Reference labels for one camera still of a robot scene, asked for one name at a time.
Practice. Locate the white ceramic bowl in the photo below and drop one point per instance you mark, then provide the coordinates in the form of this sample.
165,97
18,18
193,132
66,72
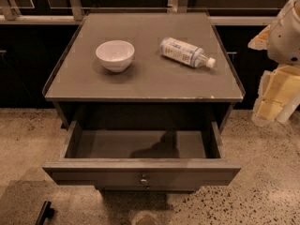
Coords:
115,55

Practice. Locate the clear plastic water bottle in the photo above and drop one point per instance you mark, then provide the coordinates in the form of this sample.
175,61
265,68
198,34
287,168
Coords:
185,53

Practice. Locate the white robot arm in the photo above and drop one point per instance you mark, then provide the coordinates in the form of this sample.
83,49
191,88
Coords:
288,16

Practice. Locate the metal railing frame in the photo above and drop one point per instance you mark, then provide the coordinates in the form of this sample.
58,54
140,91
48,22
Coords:
75,3

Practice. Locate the grey top drawer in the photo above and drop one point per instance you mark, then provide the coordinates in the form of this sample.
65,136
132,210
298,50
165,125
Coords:
174,158

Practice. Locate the foam gripper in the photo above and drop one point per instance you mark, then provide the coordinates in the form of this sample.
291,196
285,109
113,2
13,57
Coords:
285,38

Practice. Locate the white cylindrical post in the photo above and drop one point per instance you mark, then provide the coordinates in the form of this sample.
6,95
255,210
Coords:
289,109

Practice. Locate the grey drawer cabinet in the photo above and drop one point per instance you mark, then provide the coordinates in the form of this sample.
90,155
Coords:
154,90

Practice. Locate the black object on floor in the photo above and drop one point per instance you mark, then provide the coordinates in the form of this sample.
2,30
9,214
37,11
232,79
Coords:
46,212

